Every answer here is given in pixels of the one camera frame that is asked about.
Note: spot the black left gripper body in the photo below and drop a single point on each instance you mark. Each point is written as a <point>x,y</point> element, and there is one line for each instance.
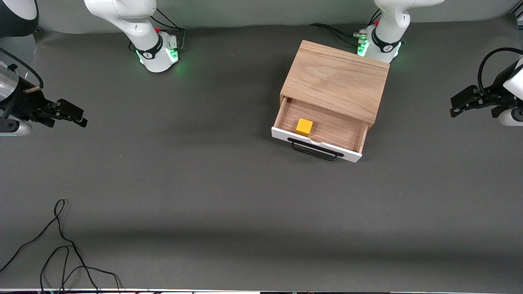
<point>491,96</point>

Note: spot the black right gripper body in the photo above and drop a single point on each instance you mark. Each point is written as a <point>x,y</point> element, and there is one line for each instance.
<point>25,102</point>

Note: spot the white-fronted wooden drawer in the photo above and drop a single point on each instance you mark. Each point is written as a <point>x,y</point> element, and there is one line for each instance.
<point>335,130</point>

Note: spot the yellow block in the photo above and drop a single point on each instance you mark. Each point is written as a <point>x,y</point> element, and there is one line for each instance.
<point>304,125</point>

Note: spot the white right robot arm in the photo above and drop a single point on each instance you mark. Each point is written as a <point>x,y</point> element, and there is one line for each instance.
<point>139,24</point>

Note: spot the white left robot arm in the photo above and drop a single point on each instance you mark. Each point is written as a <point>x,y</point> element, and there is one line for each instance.
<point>388,24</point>

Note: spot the light wooden drawer cabinet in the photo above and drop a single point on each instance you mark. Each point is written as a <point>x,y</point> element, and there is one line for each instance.
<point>335,77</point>

